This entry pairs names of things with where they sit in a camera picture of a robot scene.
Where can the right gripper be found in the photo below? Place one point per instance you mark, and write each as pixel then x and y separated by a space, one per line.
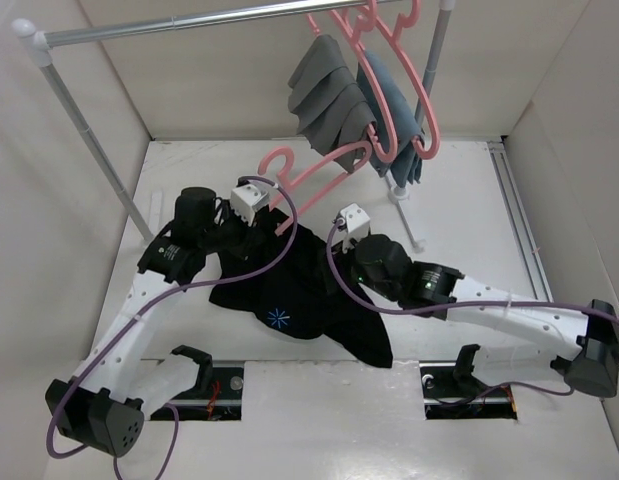
pixel 351 251

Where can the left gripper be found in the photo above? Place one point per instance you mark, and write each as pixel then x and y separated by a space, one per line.
pixel 250 236

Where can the black t shirt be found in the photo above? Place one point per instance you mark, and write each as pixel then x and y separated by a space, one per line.
pixel 291 298

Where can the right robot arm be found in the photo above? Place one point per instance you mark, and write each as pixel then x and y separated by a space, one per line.
pixel 576 344

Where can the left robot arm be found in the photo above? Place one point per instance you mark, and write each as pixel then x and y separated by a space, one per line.
pixel 105 403

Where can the blue t shirt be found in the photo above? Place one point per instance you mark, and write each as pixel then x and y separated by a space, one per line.
pixel 407 165

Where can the grey t shirt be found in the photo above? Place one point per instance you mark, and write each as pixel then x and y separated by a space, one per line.
pixel 331 108

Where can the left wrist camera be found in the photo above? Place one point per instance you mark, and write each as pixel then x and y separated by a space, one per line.
pixel 246 201

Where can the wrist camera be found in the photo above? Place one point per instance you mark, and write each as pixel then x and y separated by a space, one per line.
pixel 355 223
pixel 246 201

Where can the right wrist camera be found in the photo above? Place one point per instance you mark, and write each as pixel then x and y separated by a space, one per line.
pixel 355 223

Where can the aluminium rail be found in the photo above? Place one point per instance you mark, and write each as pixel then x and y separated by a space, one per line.
pixel 521 228

